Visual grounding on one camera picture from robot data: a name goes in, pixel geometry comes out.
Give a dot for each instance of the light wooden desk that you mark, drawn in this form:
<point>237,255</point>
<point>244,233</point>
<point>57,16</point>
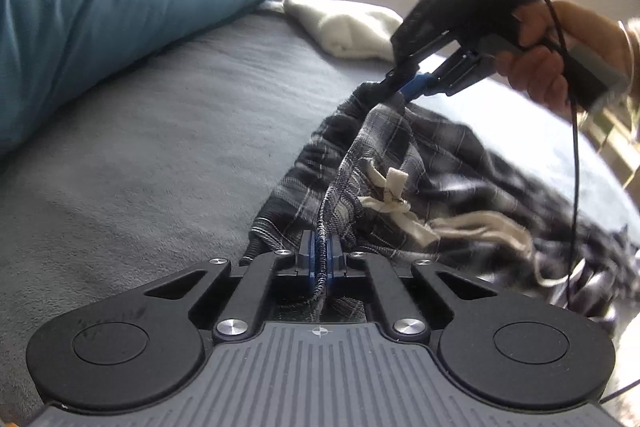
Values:
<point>613,142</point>

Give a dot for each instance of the folded white fleece garment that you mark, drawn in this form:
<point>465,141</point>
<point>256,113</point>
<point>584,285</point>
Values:
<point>344,29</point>

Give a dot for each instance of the black white plaid pants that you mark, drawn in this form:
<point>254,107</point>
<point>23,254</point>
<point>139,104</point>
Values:
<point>391,178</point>

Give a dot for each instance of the grey bed blanket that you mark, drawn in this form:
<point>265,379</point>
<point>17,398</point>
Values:
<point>168,164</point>

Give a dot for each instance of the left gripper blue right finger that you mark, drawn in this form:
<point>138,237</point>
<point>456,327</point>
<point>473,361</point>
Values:
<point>335,263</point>

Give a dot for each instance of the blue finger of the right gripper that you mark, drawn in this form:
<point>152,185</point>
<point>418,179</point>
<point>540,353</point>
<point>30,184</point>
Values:
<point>421,85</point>
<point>395,79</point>

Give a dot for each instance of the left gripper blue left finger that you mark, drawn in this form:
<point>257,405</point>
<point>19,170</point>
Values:
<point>306,263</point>

